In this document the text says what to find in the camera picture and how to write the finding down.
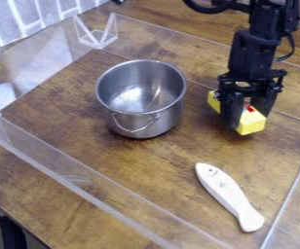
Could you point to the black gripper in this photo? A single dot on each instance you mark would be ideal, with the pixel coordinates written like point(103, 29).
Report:
point(250, 75)

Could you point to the white wooden toy fish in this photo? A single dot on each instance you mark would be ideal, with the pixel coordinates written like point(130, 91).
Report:
point(226, 192)

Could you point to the clear acrylic enclosure wall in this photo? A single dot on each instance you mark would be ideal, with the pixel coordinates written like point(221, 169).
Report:
point(89, 189)

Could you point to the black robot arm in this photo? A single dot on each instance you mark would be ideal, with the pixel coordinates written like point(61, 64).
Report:
point(273, 21)

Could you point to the yellow butter block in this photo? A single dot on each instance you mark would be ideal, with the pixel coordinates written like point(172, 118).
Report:
point(252, 121)

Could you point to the grey white patterned curtain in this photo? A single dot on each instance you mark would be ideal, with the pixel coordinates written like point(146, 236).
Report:
point(23, 17)

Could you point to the silver metal pot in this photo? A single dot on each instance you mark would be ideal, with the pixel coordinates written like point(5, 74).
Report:
point(141, 92)

